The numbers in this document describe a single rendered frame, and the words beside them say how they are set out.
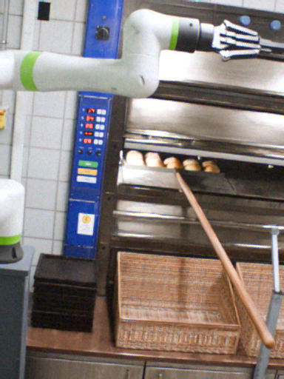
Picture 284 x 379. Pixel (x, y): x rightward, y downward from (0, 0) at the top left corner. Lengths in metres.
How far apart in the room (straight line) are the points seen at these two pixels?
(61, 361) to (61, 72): 1.45
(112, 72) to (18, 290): 0.77
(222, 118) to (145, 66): 1.42
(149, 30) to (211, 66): 1.35
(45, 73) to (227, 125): 1.42
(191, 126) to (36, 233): 0.93
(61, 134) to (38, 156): 0.16
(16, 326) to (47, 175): 1.14
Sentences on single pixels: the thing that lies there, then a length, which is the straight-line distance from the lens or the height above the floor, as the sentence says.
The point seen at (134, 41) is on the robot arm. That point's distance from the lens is 1.59.
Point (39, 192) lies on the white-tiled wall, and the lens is 3.01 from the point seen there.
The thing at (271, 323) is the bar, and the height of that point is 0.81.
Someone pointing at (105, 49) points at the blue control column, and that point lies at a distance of 2.84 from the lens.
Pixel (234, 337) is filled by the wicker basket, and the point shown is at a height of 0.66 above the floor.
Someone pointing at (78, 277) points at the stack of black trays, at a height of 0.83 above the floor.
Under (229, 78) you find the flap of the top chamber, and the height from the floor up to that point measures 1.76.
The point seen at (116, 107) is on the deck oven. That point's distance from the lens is 2.90.
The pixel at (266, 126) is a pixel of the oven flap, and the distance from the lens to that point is 3.02.
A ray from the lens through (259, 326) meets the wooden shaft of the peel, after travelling 1.78.
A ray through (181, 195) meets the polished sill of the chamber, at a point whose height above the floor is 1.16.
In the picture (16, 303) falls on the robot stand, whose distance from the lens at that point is 1.98.
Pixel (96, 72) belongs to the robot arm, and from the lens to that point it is 1.64.
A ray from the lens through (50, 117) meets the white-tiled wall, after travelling 2.92.
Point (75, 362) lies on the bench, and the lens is 2.75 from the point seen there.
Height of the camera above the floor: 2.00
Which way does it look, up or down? 16 degrees down
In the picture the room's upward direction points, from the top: 7 degrees clockwise
